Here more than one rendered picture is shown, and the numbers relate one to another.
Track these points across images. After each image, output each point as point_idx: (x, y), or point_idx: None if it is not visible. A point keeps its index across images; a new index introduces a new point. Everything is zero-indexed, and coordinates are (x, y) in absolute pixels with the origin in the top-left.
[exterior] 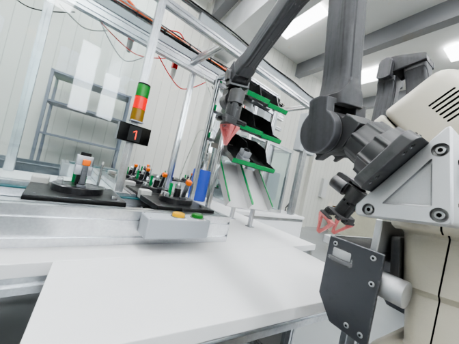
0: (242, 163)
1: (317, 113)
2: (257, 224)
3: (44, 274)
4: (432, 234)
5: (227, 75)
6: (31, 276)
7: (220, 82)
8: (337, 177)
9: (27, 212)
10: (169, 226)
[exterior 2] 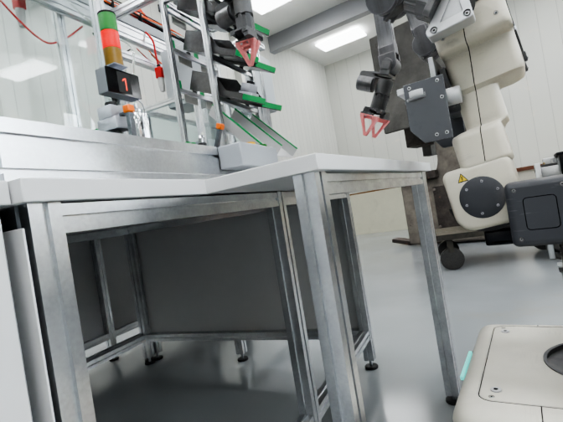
0: (252, 100)
1: None
2: None
3: (204, 192)
4: (460, 51)
5: None
6: (198, 192)
7: (167, 7)
8: (362, 76)
9: (147, 146)
10: (254, 151)
